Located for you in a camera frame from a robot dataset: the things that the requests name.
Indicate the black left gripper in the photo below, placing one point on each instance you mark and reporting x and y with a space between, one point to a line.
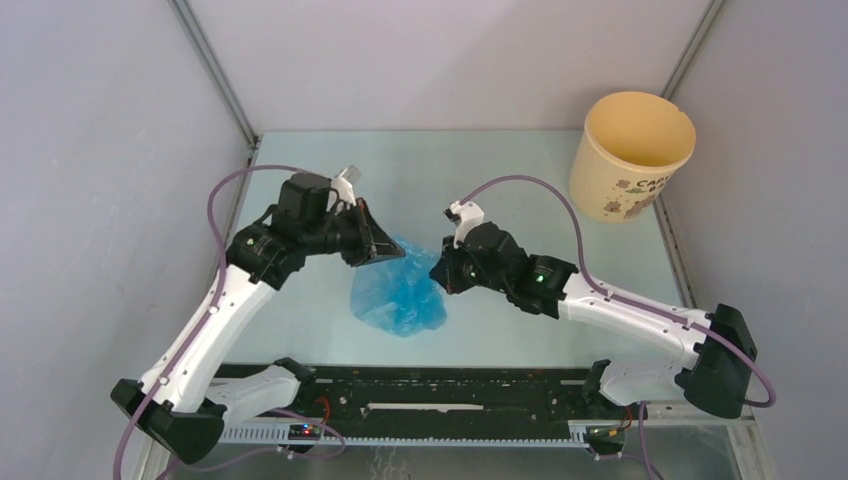
372 239

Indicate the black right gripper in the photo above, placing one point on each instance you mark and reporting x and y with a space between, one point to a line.
446 273

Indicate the blue plastic trash bag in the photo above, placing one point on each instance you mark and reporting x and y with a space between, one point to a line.
397 296

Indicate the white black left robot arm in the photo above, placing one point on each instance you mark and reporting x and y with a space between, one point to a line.
175 402

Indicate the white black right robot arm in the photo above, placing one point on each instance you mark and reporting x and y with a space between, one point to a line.
707 354

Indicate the yellow printed trash bin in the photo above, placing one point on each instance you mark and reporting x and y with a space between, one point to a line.
632 144

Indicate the small lit circuit board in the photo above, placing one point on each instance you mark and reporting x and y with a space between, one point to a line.
304 432

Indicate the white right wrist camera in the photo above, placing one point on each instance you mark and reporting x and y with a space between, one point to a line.
465 216

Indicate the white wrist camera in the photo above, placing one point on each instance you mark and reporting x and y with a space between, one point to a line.
465 216
343 186

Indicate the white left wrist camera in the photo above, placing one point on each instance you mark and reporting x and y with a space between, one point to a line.
343 186

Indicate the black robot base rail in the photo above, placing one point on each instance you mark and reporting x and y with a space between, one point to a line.
477 403

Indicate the aluminium corner frame left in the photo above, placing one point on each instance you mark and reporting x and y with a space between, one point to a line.
190 22

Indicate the aluminium corner frame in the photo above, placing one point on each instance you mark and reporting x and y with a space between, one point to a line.
699 37
190 22

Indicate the aluminium corner frame right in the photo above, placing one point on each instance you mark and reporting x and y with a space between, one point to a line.
699 37

